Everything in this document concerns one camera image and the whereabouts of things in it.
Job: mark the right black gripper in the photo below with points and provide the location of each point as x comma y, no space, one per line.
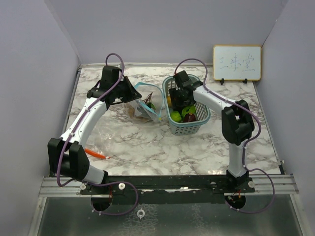
175,102

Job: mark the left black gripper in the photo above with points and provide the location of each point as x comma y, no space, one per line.
133,94

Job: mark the brown longan bunch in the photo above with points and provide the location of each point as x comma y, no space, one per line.
141,110

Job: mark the clear blue-zipper bag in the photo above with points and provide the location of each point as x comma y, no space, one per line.
157,97

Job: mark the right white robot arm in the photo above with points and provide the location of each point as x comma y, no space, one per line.
236,122

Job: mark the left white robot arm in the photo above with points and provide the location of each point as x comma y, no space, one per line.
67,156

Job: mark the clear orange-zipper bag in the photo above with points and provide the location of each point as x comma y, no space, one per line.
102,140

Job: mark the yellow lemon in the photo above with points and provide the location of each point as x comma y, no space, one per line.
169,101

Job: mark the green round fruit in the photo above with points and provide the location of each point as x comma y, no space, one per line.
176,116

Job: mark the reddish brown fruit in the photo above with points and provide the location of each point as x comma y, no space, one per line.
189,117

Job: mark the light blue plastic basket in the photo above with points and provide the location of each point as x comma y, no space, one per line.
184,128

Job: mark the green ring toy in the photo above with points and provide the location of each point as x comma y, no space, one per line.
188,109

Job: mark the white board wooden frame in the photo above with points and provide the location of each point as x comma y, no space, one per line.
237,62

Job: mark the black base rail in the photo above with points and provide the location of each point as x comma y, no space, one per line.
157,190

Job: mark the aluminium frame rail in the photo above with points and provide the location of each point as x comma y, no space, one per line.
280,184

